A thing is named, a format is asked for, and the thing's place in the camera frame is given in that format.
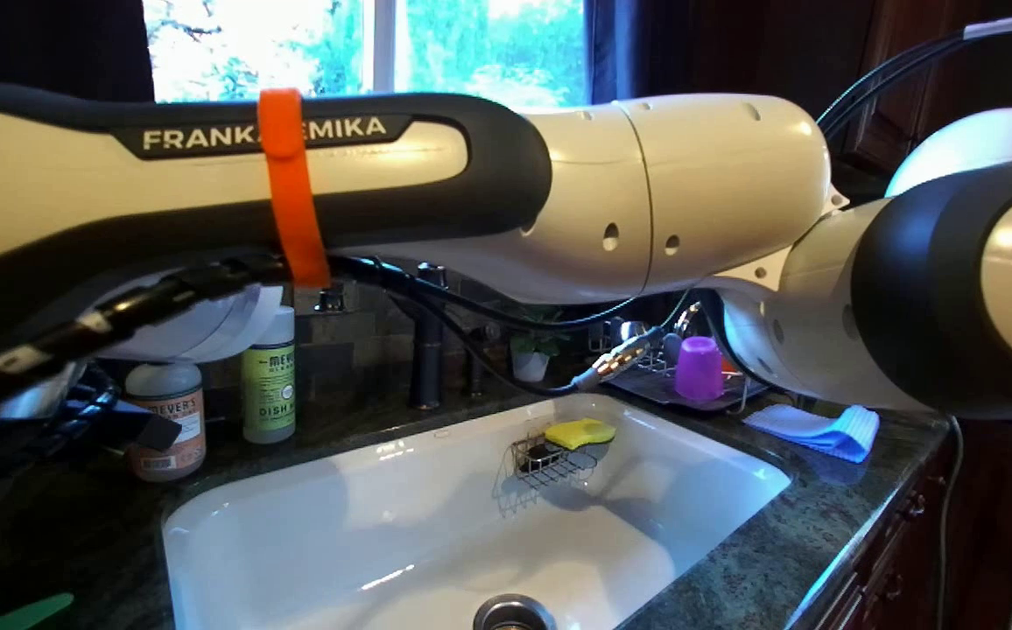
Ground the yellow-green plastic knife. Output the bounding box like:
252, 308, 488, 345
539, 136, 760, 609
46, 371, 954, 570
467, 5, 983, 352
0, 592, 78, 630

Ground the small white cup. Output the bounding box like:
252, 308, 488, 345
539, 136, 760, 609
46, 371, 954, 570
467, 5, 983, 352
511, 344, 552, 386

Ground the dark metal faucet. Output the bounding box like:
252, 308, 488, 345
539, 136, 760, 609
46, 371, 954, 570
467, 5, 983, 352
410, 259, 454, 414

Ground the yellow sponge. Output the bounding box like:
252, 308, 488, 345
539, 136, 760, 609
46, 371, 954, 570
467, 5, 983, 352
542, 416, 619, 453

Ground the purple plastic cup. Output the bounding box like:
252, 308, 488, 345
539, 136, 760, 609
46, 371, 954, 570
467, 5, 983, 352
671, 333, 728, 407

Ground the white ceramic sink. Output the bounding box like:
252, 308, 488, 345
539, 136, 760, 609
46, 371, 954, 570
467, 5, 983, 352
156, 389, 795, 630

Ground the green label soap bottle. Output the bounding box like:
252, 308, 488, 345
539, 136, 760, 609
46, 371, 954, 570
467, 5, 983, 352
239, 308, 302, 448

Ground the window with greenery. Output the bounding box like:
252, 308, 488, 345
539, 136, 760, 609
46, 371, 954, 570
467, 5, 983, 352
140, 0, 594, 109

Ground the metal sink drain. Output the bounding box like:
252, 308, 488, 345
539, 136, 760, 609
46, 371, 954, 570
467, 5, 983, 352
470, 592, 559, 630

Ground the blue folded cloth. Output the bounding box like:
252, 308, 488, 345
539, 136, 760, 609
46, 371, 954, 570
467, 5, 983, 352
742, 402, 882, 465

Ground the dark wood cabinet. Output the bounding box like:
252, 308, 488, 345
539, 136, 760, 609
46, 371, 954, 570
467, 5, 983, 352
814, 420, 1012, 630

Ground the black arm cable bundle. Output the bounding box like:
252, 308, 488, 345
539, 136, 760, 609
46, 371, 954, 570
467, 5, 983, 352
0, 253, 707, 414

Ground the wire dish rack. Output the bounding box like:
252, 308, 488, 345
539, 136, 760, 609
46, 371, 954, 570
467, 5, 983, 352
590, 304, 755, 414

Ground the wire sponge caddy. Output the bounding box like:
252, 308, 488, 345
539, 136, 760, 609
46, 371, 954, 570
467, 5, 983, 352
511, 429, 608, 481

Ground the orange velcro strap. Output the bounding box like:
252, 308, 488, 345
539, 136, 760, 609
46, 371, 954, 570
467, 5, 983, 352
257, 86, 335, 294

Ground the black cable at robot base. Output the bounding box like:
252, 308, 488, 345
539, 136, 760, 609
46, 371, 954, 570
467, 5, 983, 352
817, 5, 1012, 138

